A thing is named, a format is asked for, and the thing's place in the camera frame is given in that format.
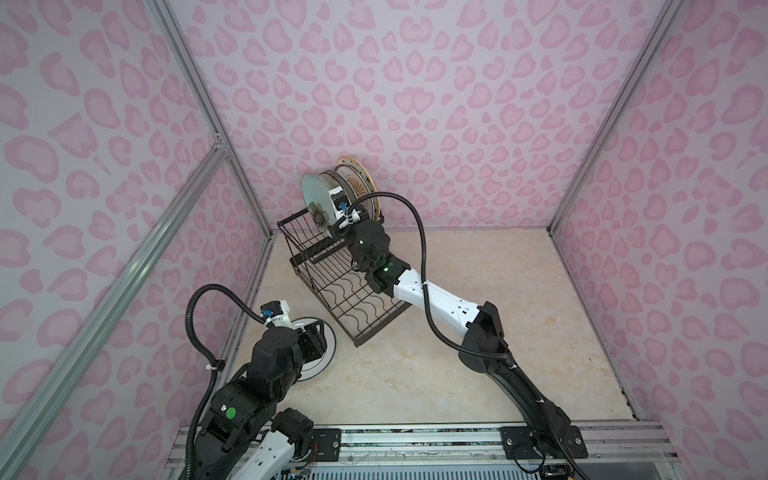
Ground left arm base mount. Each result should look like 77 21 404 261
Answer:
292 428 342 463

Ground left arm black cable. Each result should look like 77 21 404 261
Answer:
181 284 265 480

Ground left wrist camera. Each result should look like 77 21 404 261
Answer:
260 300 293 329

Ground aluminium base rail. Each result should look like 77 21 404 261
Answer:
161 419 685 480

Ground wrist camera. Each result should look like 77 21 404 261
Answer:
329 187 357 230
260 300 293 329

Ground white plate black rings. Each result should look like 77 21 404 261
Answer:
293 316 337 383

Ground white plate brown rim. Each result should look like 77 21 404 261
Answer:
319 170 357 202

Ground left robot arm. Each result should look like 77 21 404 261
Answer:
180 320 328 479

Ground aluminium frame post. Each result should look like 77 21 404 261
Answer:
547 0 688 238
146 0 273 240

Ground white plate dark blue rim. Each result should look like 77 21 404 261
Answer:
340 174 368 200

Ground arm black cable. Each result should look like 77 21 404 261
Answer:
344 191 511 361
181 284 265 480

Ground cream star cartoon plate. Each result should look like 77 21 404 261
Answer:
334 156 381 221

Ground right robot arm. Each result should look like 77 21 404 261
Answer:
330 220 588 465

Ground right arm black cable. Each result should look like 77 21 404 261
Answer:
344 191 511 361

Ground aluminium frame post left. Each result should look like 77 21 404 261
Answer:
146 0 273 240

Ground aluminium frame diagonal beam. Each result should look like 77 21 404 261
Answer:
1 146 229 479

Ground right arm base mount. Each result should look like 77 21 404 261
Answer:
499 425 589 461

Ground light green flower plate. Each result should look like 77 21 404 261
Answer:
301 173 336 235

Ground aluminium frame post right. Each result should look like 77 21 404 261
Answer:
547 0 688 238

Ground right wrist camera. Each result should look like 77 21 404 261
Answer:
329 187 357 230

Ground black wire dish rack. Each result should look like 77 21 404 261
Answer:
277 209 409 346

